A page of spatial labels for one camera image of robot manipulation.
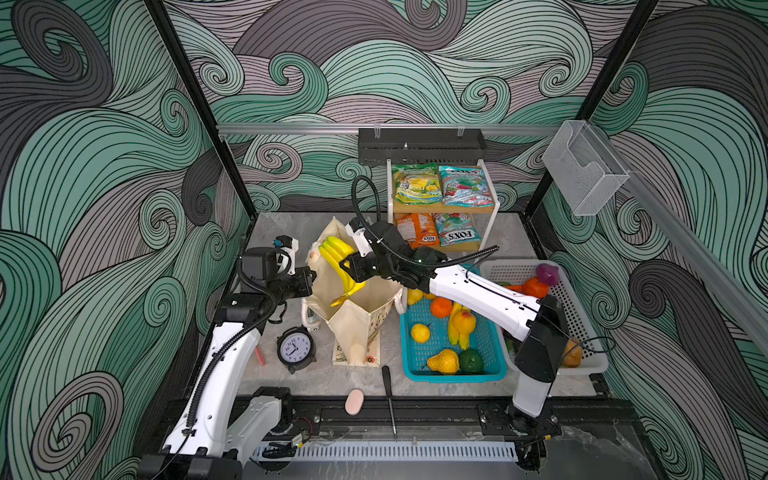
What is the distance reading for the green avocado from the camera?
788 mm

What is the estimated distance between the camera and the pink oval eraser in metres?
0.74

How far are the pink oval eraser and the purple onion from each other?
638 millimetres

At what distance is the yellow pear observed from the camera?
783 mm

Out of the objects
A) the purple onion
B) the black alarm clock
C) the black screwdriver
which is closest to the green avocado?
the black screwdriver

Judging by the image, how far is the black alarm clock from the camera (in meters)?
0.82

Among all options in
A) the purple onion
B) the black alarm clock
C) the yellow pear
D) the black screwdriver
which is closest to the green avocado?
the yellow pear

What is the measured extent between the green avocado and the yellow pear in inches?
0.6
